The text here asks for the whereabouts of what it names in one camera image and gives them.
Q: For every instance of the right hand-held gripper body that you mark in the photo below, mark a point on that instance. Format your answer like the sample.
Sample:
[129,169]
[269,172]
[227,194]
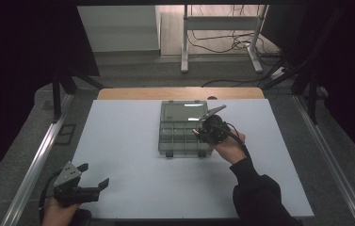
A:
[216,130]

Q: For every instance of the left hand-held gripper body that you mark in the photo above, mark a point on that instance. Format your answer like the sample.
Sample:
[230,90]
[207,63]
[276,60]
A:
[71,191]

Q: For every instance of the clear plastic organizer box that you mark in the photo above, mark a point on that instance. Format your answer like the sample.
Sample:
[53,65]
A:
[178,138]

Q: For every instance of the person's right hand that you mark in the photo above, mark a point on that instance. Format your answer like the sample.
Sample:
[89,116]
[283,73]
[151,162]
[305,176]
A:
[231,149]

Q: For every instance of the person's left hand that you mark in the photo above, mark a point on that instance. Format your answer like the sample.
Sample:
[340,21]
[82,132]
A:
[56,215]

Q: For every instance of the wooden table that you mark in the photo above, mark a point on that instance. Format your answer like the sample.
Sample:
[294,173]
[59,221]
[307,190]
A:
[178,93]

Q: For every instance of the white power strip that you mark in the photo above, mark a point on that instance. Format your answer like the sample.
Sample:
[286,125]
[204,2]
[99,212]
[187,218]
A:
[278,72]

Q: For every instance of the black metal stand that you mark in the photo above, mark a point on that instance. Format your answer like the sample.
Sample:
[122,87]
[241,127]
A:
[310,78]
[62,84]

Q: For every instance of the black curtain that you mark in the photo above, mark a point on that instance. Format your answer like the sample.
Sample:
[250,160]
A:
[351,78]
[18,78]

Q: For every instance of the aluminium rail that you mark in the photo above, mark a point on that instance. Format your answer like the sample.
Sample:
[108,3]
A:
[37,163]
[329,157]

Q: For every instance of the white metal desk frame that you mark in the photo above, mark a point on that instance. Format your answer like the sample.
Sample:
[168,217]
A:
[219,23]

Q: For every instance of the white wall panel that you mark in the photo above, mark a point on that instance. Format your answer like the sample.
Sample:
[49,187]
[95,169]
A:
[118,28]

